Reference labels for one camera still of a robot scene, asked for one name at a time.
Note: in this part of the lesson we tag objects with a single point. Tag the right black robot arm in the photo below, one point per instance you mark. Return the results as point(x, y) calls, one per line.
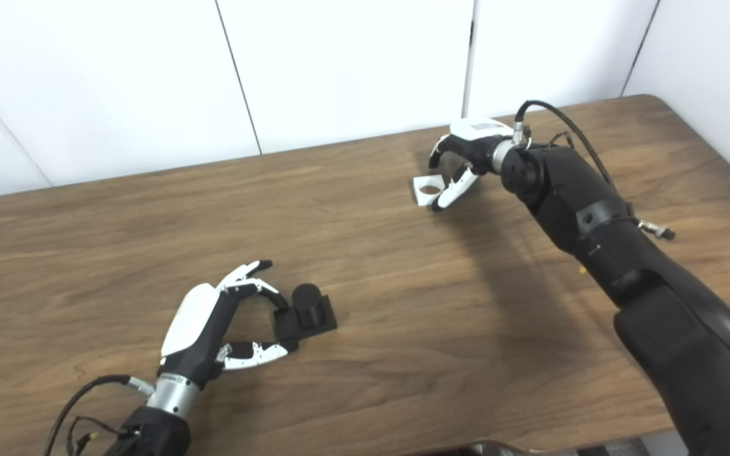
point(644, 278)

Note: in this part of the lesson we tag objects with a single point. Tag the white square piece with hole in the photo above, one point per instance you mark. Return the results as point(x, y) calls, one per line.
point(419, 195)

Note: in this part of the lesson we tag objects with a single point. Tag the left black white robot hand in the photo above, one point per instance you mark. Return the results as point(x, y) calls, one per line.
point(197, 323)

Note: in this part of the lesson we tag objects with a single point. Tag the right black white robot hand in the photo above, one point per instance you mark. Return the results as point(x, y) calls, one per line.
point(479, 136)

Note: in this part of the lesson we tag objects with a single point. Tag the black peg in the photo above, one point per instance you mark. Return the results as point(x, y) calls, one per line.
point(308, 310)

